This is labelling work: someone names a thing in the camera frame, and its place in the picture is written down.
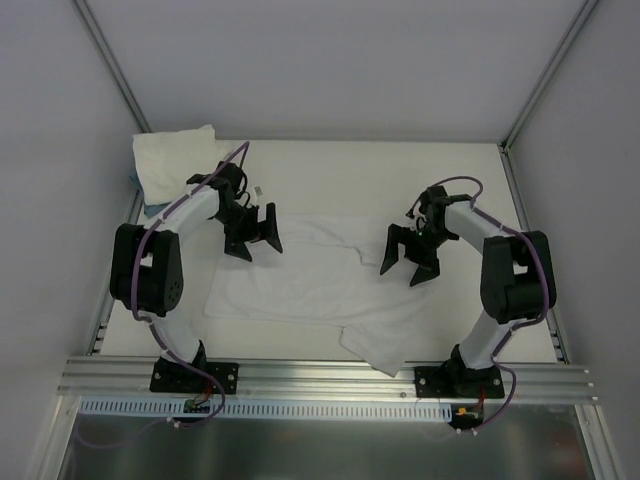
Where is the white t shirt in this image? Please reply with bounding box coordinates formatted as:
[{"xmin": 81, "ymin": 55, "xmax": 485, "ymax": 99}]
[
  {"xmin": 204, "ymin": 215, "xmax": 429, "ymax": 376},
  {"xmin": 132, "ymin": 125, "xmax": 232, "ymax": 205}
]

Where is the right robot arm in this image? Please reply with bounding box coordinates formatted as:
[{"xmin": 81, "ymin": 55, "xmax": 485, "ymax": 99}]
[{"xmin": 380, "ymin": 184, "xmax": 557, "ymax": 399}]

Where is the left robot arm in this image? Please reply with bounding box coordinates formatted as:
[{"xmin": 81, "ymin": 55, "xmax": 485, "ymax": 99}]
[{"xmin": 109, "ymin": 162, "xmax": 283, "ymax": 391}]

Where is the folded blue t shirt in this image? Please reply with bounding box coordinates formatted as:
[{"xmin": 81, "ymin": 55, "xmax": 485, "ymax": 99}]
[{"xmin": 129, "ymin": 173, "xmax": 168, "ymax": 218}]

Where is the folded white t shirt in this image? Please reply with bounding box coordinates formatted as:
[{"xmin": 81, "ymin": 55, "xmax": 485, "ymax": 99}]
[{"xmin": 132, "ymin": 125, "xmax": 232, "ymax": 205}]

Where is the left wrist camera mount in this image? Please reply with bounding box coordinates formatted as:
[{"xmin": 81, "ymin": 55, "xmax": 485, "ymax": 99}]
[{"xmin": 247, "ymin": 185, "xmax": 266, "ymax": 207}]

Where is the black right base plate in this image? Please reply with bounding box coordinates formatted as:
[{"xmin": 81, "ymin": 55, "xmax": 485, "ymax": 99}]
[{"xmin": 413, "ymin": 365, "xmax": 505, "ymax": 399}]

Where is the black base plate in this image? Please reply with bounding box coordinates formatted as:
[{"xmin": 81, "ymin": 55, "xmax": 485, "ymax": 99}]
[
  {"xmin": 149, "ymin": 358, "xmax": 239, "ymax": 395},
  {"xmin": 413, "ymin": 365, "xmax": 505, "ymax": 399}
]

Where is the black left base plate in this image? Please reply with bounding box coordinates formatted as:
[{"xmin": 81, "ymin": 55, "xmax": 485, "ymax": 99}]
[{"xmin": 149, "ymin": 358, "xmax": 239, "ymax": 395}]

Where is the left side aluminium rail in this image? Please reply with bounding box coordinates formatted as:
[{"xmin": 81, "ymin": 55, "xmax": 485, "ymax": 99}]
[{"xmin": 85, "ymin": 189, "xmax": 146, "ymax": 356}]

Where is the aluminium front rail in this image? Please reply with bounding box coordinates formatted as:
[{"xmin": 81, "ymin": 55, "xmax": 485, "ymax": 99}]
[{"xmin": 57, "ymin": 356, "xmax": 600, "ymax": 404}]

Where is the white slotted cable duct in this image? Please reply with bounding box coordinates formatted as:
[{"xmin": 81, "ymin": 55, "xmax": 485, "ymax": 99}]
[{"xmin": 78, "ymin": 396, "xmax": 452, "ymax": 423}]

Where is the left aluminium frame post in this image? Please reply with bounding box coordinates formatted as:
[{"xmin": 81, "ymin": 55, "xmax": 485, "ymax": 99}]
[{"xmin": 70, "ymin": 0, "xmax": 152, "ymax": 133}]

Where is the aluminium frame post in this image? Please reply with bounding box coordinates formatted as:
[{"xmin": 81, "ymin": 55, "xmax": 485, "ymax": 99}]
[
  {"xmin": 70, "ymin": 0, "xmax": 152, "ymax": 133},
  {"xmin": 500, "ymin": 0, "xmax": 600, "ymax": 154}
]

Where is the right aluminium frame post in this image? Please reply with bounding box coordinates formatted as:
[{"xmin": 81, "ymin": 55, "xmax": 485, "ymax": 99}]
[{"xmin": 500, "ymin": 0, "xmax": 600, "ymax": 154}]

